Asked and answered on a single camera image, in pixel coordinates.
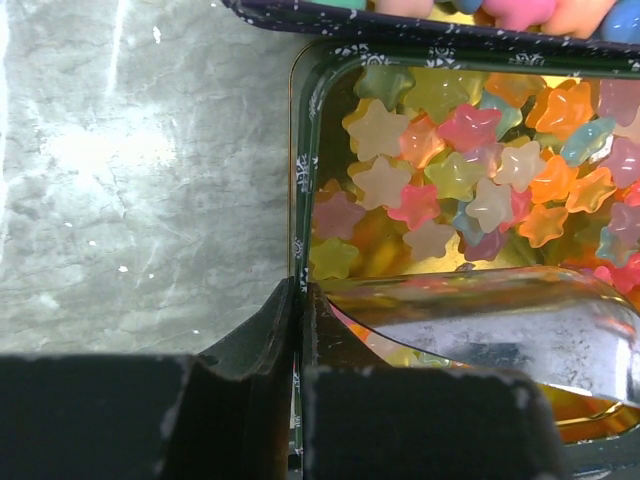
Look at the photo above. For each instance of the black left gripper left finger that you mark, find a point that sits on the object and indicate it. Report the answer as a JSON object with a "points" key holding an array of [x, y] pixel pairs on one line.
{"points": [[219, 414]]}

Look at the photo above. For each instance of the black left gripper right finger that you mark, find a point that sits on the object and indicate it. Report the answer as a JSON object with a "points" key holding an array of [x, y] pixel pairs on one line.
{"points": [[364, 419]]}

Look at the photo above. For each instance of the silver metal scoop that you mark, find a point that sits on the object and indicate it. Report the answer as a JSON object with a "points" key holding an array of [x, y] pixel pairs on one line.
{"points": [[560, 327]]}

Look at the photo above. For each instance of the gold tin of gummy candies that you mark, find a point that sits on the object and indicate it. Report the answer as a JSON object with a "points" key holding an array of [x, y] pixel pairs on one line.
{"points": [[438, 159]]}

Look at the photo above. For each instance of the gold tin of star candies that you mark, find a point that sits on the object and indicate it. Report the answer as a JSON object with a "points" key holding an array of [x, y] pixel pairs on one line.
{"points": [[309, 17]]}

